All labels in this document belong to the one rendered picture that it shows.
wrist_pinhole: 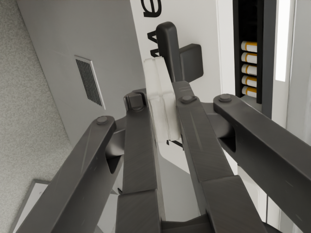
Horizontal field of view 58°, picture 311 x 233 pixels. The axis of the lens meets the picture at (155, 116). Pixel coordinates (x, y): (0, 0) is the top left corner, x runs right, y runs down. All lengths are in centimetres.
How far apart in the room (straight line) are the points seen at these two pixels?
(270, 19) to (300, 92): 7
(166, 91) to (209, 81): 9
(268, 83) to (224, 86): 7
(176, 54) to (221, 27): 4
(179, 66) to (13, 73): 93
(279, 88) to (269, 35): 5
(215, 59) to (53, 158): 109
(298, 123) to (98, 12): 37
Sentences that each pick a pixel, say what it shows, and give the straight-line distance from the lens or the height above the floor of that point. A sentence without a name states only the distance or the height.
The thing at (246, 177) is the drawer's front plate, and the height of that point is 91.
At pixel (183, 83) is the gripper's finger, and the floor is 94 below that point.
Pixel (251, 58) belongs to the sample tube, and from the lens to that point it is 34.
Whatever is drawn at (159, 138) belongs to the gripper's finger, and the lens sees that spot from 16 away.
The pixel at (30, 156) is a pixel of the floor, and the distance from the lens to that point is 122.
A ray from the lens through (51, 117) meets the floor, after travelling 119.
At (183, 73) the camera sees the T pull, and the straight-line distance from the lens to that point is 22.
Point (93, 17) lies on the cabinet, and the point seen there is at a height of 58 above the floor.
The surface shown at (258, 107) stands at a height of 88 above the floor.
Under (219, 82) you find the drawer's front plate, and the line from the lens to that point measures 23.
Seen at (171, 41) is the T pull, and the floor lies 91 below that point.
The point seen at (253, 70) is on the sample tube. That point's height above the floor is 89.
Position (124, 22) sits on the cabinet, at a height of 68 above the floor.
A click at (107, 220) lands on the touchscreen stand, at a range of 153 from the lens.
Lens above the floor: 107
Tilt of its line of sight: 47 degrees down
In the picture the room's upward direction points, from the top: 115 degrees clockwise
